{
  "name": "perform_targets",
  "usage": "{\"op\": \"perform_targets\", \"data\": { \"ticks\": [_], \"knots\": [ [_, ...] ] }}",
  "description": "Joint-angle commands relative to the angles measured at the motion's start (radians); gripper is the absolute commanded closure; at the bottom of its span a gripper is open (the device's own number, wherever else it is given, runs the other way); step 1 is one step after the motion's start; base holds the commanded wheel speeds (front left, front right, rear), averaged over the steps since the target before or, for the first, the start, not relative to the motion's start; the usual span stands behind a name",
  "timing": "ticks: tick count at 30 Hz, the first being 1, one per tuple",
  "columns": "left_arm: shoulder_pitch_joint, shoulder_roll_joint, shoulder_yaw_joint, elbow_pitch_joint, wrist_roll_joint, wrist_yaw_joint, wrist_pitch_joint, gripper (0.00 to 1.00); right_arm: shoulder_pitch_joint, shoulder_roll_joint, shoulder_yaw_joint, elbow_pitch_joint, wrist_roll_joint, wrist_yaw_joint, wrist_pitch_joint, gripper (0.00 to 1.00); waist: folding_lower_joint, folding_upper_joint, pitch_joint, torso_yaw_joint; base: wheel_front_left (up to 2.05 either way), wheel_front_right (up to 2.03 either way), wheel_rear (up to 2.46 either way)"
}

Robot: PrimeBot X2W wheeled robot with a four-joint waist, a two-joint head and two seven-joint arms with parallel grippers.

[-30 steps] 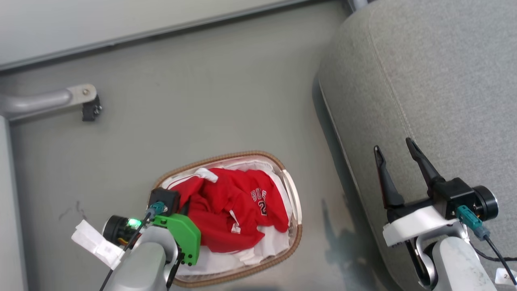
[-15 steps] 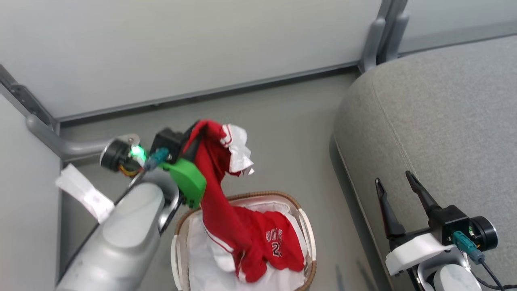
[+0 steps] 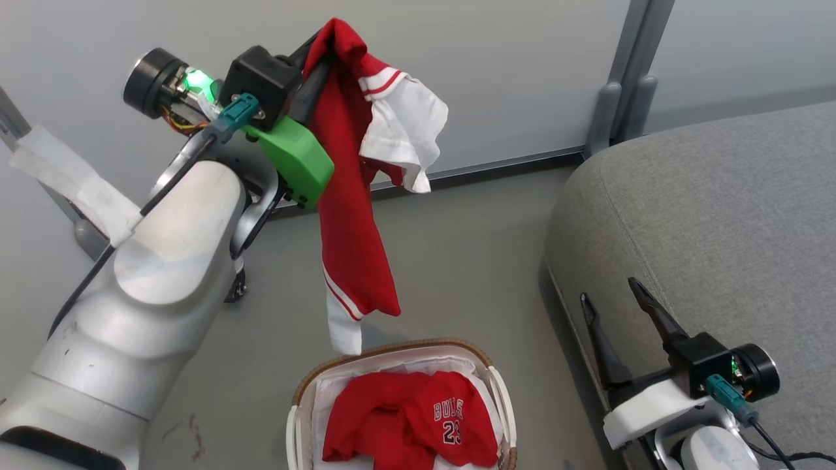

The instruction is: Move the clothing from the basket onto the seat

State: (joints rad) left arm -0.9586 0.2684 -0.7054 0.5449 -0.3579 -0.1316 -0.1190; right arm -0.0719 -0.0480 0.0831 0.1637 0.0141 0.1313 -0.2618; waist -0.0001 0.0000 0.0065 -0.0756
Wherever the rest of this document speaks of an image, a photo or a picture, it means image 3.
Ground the dark partition floor rail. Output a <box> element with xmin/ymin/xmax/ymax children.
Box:
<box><xmin>271</xmin><ymin>145</ymin><xmax>587</xmax><ymax>219</ymax></box>

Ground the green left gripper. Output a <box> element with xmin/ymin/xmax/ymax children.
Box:
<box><xmin>123</xmin><ymin>31</ymin><xmax>338</xmax><ymax>211</ymax></box>

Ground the red Bulls 23 jersey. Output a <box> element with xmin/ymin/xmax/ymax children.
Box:
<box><xmin>322</xmin><ymin>371</ymin><xmax>500</xmax><ymax>469</ymax></box>

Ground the white tape wrap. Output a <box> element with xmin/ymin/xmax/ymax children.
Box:
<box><xmin>8</xmin><ymin>125</ymin><xmax>143</xmax><ymax>247</ymax></box>

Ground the black cable with teal plug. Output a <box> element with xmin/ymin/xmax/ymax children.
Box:
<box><xmin>47</xmin><ymin>93</ymin><xmax>262</xmax><ymax>340</ymax></box>
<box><xmin>704</xmin><ymin>373</ymin><xmax>836</xmax><ymax>470</ymax></box>

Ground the wicker basket with white liner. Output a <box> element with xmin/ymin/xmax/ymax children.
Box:
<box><xmin>285</xmin><ymin>337</ymin><xmax>519</xmax><ymax>470</ymax></box>

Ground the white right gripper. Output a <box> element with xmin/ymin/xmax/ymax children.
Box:
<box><xmin>580</xmin><ymin>277</ymin><xmax>781</xmax><ymax>452</ymax></box>

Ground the red white striped garment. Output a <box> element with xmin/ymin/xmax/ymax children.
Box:
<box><xmin>302</xmin><ymin>18</ymin><xmax>450</xmax><ymax>356</ymax></box>

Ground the grey fabric sofa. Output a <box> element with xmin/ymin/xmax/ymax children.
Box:
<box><xmin>543</xmin><ymin>101</ymin><xmax>836</xmax><ymax>470</ymax></box>

